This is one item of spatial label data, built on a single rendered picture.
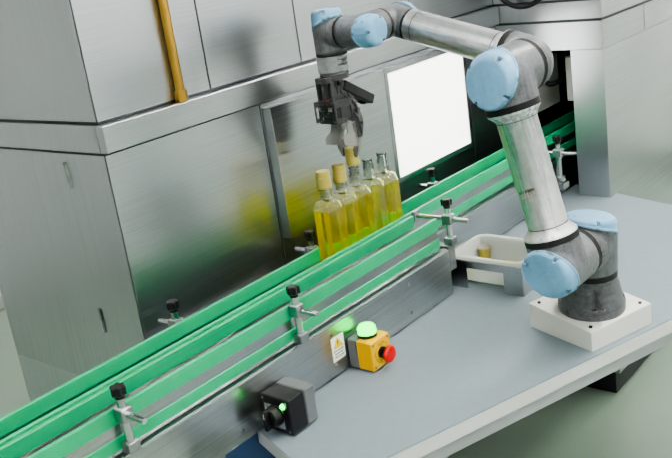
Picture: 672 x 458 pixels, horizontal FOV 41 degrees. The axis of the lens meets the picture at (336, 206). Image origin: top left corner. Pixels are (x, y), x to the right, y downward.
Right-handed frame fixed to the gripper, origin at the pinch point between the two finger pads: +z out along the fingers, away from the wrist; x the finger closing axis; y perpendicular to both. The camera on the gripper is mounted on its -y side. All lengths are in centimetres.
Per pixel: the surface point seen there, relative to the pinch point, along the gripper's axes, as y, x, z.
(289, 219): 13.9, -11.5, 14.8
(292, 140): 8.3, -11.7, -4.3
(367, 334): 26.0, 21.6, 34.5
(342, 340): 29.5, 16.9, 35.5
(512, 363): 9, 48, 43
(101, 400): 87, 11, 23
